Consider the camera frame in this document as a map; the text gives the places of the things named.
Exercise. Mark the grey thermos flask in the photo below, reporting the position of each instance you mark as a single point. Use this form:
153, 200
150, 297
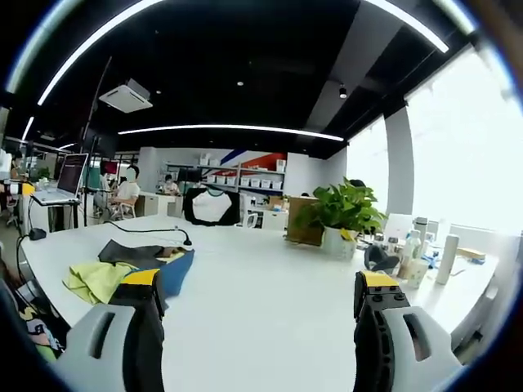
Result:
421, 228

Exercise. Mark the long curved ceiling light strip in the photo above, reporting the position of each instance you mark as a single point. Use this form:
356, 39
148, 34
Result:
77, 53

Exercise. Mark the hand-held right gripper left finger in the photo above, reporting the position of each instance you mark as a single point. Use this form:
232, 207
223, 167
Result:
98, 335

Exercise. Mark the black tripod pole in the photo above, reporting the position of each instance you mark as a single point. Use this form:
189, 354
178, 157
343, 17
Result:
95, 122

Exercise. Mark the flat wooden box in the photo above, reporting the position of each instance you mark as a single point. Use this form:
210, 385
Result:
472, 253

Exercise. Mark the white laptop stand table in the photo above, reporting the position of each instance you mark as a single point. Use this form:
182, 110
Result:
57, 208

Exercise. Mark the blue garment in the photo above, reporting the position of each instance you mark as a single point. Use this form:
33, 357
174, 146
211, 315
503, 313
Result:
177, 271

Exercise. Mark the black ceiling spotlight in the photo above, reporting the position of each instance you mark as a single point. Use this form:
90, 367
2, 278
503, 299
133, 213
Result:
342, 92

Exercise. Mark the brown cardboard box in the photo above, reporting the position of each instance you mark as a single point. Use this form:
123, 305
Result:
302, 220

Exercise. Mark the black hanging monitor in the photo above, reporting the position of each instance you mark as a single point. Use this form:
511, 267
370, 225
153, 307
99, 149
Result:
102, 143

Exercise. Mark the small black desk device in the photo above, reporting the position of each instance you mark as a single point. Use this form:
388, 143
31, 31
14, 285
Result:
37, 234

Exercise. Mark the white ceiling air conditioner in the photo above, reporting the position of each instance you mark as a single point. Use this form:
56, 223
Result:
126, 98

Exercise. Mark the yellow-green garment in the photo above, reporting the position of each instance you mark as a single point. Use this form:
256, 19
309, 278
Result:
96, 279

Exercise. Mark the black and white raglan shirt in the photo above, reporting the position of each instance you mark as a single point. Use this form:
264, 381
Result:
210, 206

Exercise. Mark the open silver laptop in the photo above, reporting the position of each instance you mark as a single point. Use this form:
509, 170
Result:
69, 175

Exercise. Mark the green potted plant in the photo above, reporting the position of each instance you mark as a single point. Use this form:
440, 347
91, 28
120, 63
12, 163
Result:
347, 208

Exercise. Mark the dark grey garment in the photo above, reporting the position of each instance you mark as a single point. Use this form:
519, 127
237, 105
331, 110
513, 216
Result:
122, 252

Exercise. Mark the tall white bottle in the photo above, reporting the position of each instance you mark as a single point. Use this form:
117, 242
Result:
446, 259

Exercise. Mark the colourful printed cloth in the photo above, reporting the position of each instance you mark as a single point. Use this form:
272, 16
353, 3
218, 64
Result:
38, 326

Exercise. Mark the straight ceiling light strip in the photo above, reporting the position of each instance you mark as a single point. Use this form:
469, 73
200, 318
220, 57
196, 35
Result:
229, 128

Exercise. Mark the black rounded desk object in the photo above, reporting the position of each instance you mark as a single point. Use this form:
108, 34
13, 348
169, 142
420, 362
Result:
378, 257

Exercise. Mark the white office chair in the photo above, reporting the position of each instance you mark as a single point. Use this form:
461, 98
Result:
252, 220

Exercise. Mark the shelf with white bins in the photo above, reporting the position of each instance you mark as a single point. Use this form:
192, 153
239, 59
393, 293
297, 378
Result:
245, 179

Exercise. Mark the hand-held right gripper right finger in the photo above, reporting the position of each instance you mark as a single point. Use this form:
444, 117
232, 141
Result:
392, 326

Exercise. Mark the ceiling light strip by window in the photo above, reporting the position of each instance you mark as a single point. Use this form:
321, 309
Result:
412, 24

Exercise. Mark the white standing card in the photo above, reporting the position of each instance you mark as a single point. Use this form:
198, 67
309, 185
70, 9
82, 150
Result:
398, 226

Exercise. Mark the printed paper cup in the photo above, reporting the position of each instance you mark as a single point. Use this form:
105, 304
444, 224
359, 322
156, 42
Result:
416, 274

